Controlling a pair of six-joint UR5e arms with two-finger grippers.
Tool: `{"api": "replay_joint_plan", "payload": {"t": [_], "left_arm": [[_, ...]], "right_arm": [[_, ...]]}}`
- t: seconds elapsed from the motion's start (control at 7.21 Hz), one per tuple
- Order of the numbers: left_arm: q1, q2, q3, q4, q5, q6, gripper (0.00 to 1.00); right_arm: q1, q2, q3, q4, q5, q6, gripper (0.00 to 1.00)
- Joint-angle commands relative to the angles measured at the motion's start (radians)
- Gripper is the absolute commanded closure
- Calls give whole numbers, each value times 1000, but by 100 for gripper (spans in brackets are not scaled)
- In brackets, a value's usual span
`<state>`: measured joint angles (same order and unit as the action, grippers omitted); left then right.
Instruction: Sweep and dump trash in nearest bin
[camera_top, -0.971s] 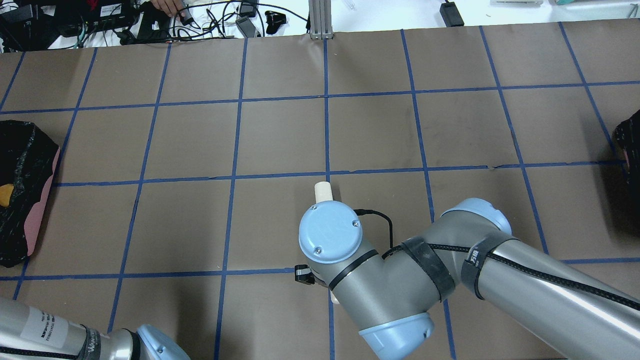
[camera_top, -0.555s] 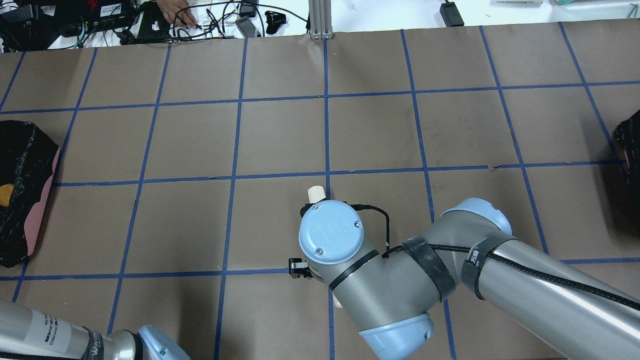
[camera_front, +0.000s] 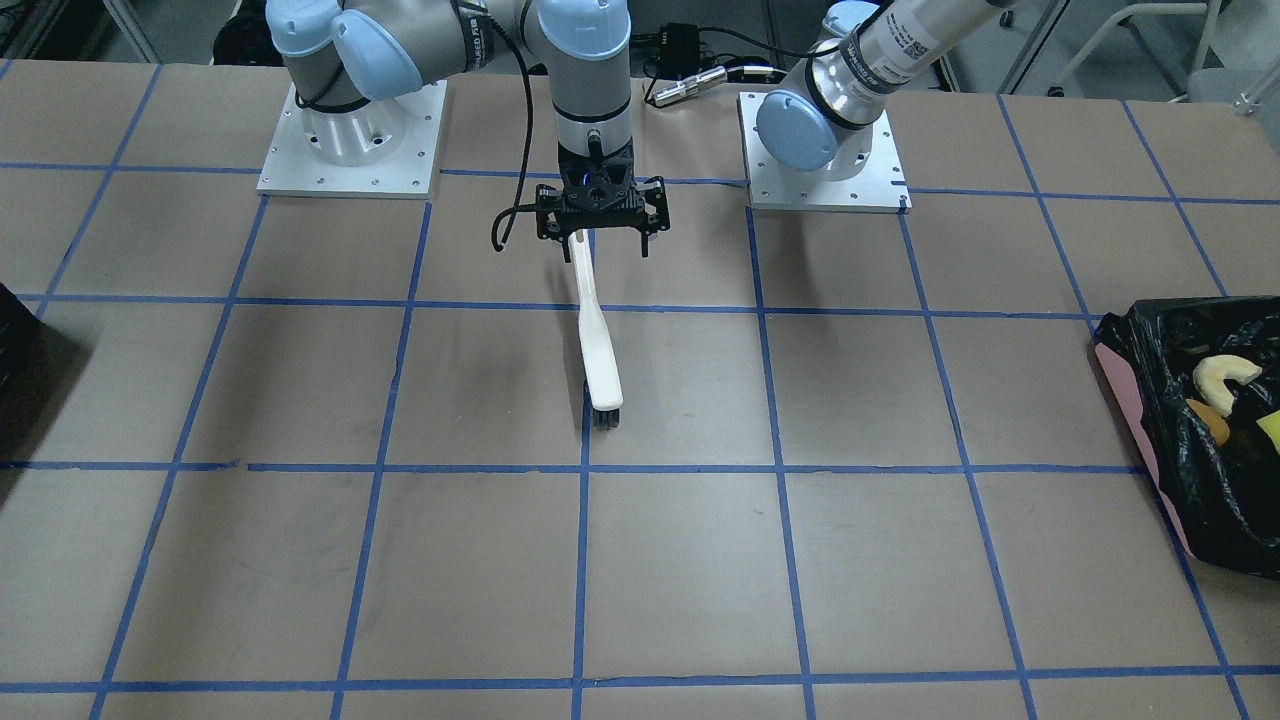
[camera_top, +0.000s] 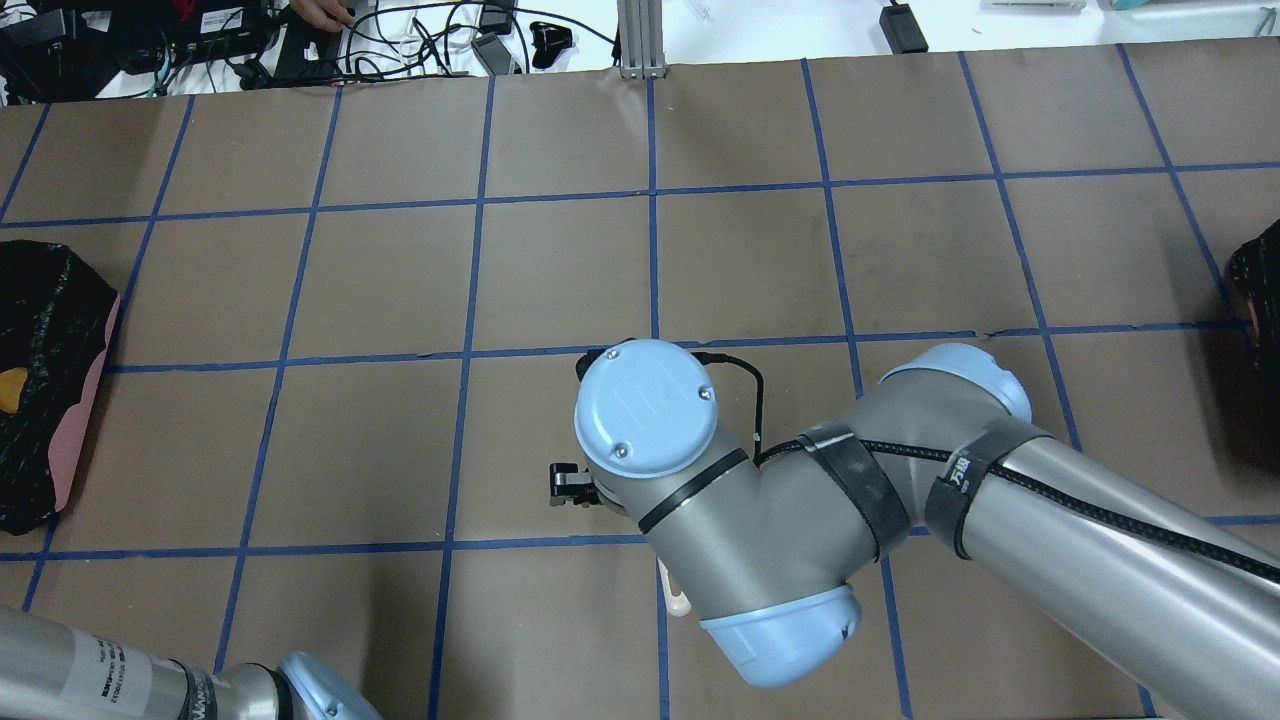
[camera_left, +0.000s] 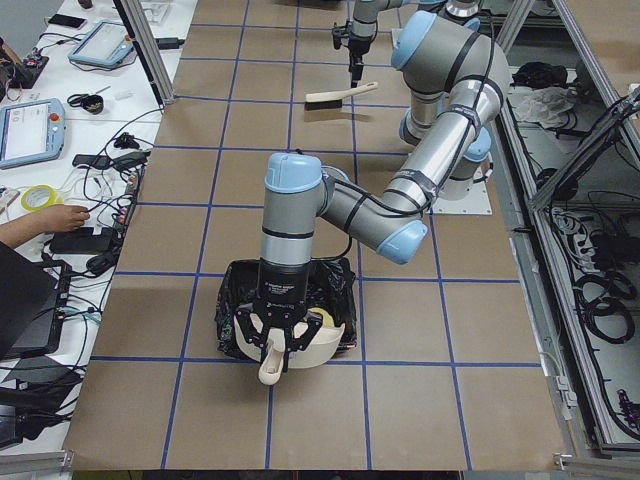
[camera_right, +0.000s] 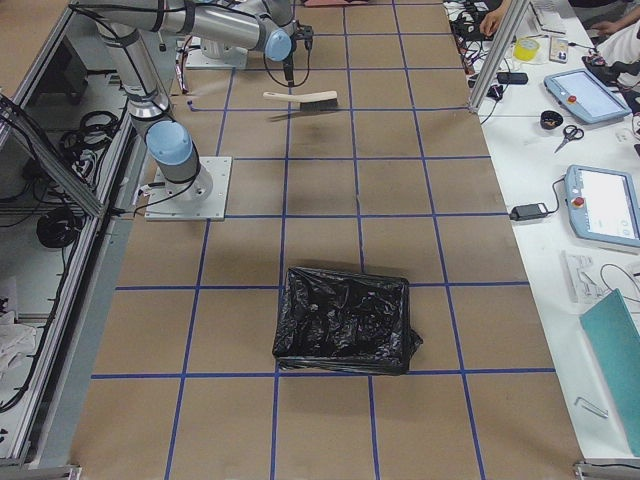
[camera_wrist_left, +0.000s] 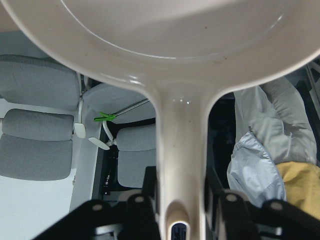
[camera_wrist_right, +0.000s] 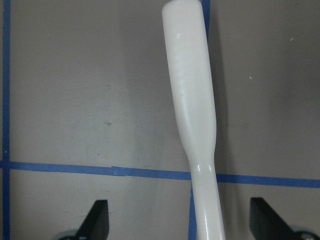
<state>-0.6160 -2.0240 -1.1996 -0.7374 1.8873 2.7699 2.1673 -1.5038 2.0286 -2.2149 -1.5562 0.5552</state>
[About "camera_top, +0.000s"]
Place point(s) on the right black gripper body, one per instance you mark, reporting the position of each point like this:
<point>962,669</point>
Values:
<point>572,483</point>

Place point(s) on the aluminium frame post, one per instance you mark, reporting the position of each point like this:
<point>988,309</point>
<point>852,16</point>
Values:
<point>640,40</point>

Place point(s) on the white hand brush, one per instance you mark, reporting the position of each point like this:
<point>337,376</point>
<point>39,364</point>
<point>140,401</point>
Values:
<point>674,599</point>

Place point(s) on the black bag lined bin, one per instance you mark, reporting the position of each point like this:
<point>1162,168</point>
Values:
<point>57,319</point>

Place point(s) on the orange crumpled food piece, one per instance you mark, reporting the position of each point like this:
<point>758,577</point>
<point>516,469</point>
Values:
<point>13,383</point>

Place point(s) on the bystander hand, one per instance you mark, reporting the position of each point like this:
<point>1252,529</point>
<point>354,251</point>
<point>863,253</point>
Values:
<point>330,16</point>

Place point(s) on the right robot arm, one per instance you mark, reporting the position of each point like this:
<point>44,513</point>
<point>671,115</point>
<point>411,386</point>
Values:
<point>763,542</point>

